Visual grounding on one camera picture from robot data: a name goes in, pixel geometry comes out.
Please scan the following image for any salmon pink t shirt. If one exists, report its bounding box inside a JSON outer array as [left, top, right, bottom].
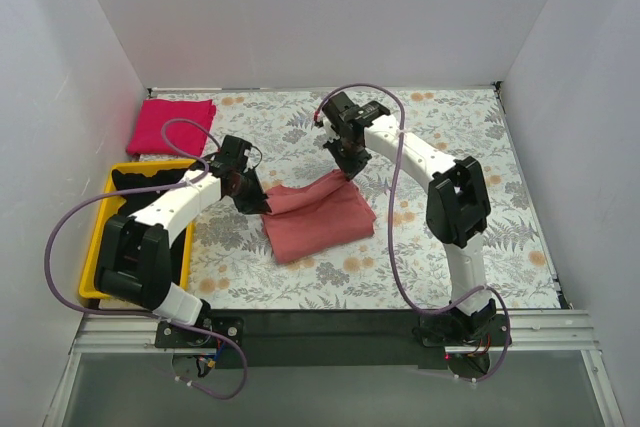
[[262, 169, 376, 264]]

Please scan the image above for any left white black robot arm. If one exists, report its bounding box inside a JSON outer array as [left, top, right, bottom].
[[94, 135, 270, 347]]

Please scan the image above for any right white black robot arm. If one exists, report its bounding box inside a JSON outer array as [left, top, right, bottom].
[[314, 88, 496, 345]]

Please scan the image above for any black t shirt in bin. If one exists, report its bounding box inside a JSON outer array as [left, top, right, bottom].
[[111, 169, 186, 205]]

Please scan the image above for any folded magenta t shirt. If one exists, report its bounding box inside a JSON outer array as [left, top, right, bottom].
[[126, 99, 216, 156]]

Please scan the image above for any yellow plastic bin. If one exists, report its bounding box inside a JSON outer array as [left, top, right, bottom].
[[78, 159, 195, 300]]

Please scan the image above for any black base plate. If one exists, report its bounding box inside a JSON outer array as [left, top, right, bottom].
[[154, 308, 511, 369]]

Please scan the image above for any aluminium frame rail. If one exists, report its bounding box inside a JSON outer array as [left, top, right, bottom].
[[47, 309, 624, 426]]

